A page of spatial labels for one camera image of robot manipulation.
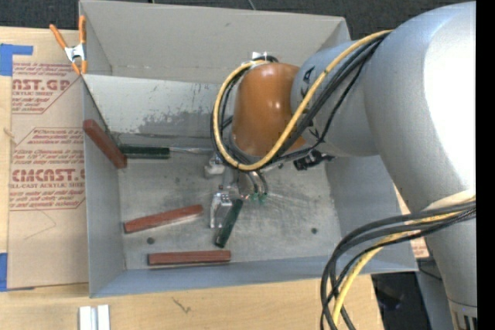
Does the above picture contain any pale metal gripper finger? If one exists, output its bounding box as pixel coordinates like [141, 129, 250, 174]
[209, 192, 222, 230]
[220, 193, 235, 225]

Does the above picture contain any dark green flat block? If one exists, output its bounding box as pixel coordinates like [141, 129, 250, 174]
[117, 144, 172, 161]
[213, 198, 245, 249]

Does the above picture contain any red-brown flat block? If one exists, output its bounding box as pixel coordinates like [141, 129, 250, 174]
[82, 118, 128, 170]
[123, 203, 204, 234]
[146, 249, 233, 267]

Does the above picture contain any grey metal bin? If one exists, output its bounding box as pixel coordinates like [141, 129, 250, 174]
[78, 0, 421, 299]

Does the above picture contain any brown cardboard board, red print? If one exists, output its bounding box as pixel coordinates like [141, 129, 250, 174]
[0, 26, 431, 293]

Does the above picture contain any black cylinder on white bracket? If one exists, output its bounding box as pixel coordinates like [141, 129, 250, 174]
[270, 148, 336, 172]

